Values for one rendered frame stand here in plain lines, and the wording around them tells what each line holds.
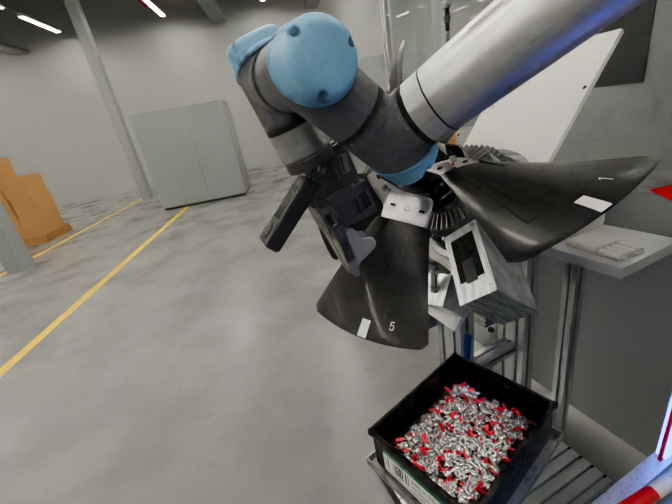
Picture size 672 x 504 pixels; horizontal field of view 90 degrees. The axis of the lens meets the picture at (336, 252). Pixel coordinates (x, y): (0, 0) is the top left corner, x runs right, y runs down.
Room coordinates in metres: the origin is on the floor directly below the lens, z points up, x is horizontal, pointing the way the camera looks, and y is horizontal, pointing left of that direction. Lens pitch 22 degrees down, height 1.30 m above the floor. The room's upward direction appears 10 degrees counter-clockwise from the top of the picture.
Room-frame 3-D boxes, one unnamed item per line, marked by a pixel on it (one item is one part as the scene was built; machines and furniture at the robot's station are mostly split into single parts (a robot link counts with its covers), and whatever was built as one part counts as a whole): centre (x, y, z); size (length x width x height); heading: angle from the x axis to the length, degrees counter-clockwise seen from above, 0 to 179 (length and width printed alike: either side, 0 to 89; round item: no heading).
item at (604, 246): (0.77, -0.69, 0.87); 0.15 x 0.09 x 0.02; 14
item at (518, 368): (0.83, -0.50, 0.58); 0.09 x 0.04 x 1.15; 20
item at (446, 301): (0.62, -0.22, 0.91); 0.12 x 0.08 x 0.12; 110
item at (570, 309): (0.88, -0.71, 0.42); 0.04 x 0.04 x 0.83; 20
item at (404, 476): (0.35, -0.13, 0.85); 0.22 x 0.17 x 0.07; 125
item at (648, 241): (0.88, -0.71, 0.85); 0.36 x 0.24 x 0.03; 20
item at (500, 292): (0.55, -0.27, 0.98); 0.20 x 0.16 x 0.20; 110
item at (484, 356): (0.79, -0.39, 0.56); 0.19 x 0.04 x 0.04; 110
